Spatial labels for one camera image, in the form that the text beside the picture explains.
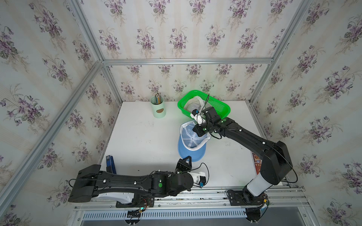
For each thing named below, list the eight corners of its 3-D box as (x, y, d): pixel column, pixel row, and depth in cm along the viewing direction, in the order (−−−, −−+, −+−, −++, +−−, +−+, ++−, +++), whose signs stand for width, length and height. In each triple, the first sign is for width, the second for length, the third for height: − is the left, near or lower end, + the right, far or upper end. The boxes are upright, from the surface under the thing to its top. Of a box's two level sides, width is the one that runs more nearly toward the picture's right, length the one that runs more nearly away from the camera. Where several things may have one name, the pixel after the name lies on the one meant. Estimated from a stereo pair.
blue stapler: (110, 176, 83) (106, 173, 79) (107, 159, 90) (104, 155, 86) (116, 173, 84) (113, 170, 80) (113, 156, 91) (110, 153, 87)
